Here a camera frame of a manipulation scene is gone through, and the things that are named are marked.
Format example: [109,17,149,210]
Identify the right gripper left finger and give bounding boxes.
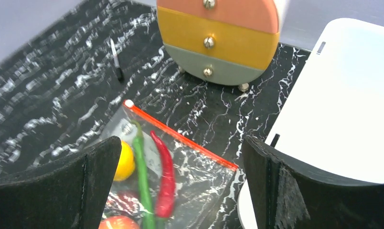
[0,136,121,229]

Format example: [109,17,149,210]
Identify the green chili pepper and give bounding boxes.
[130,120,164,229]

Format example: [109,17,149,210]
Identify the red chili pepper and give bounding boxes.
[150,131,176,218]

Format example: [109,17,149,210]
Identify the orange peach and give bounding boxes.
[98,216,140,229]

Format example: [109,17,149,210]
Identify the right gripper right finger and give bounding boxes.
[242,136,384,229]

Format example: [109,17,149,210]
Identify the round three-drawer cabinet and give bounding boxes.
[157,0,289,92]

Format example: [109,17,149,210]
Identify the white plastic bin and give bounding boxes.
[237,18,384,229]

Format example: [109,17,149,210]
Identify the black pen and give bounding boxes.
[110,39,125,83]

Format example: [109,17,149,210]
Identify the clear zip bag orange zipper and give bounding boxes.
[100,100,237,229]

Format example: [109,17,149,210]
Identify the yellow lemon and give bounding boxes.
[113,141,136,182]

